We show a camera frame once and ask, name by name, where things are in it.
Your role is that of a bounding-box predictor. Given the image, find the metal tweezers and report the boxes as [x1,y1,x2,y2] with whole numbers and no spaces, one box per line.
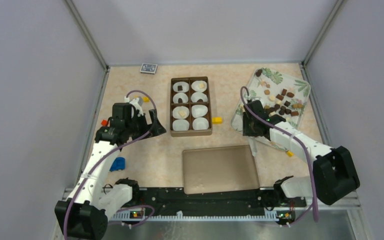
[248,137,258,157]

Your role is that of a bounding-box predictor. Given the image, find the white paper cup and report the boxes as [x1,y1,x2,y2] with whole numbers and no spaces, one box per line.
[192,117,210,131]
[172,106,190,120]
[172,119,190,132]
[191,104,209,119]
[190,92,208,103]
[191,80,208,93]

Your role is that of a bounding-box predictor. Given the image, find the brown chocolate box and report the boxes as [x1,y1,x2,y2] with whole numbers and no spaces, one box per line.
[169,76,213,137]

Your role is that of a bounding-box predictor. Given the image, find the floral white serving tray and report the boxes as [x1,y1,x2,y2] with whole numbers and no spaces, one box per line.
[230,67,312,153]

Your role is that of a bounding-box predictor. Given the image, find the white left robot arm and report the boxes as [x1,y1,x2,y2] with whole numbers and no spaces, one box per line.
[54,98,166,240]

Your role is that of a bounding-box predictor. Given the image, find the blue playing card deck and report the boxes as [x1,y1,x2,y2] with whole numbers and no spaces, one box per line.
[140,63,158,75]

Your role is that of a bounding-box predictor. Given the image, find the gold box lid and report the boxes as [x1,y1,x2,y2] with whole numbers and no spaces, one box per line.
[182,145,260,195]

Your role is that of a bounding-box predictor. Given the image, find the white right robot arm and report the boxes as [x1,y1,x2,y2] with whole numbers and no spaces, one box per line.
[242,100,361,206]

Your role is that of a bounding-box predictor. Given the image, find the blue toy car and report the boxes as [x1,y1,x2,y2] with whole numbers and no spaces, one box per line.
[109,157,126,172]

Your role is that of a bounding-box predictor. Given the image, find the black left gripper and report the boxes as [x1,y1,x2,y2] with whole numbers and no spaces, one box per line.
[125,108,166,141]

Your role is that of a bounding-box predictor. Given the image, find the white chocolate piece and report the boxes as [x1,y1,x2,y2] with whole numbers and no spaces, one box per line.
[178,110,186,118]

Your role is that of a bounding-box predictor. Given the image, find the red small block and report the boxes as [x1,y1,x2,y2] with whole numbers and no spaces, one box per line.
[101,119,108,126]

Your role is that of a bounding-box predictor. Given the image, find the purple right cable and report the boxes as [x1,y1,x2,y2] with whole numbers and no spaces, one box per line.
[239,86,320,227]

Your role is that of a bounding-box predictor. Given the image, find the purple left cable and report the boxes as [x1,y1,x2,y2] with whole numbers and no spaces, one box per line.
[62,89,158,240]

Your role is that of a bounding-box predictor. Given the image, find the yellow block left side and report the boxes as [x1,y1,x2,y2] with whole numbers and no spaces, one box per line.
[142,96,150,103]

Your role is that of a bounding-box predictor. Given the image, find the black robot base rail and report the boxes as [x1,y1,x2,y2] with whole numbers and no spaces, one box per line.
[123,187,307,217]

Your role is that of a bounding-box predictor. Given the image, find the purple cable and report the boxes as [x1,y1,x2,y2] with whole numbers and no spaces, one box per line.
[62,89,158,240]
[239,86,320,227]

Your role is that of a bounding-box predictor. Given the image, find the yellow block centre table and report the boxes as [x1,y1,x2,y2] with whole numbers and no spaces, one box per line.
[211,117,223,125]

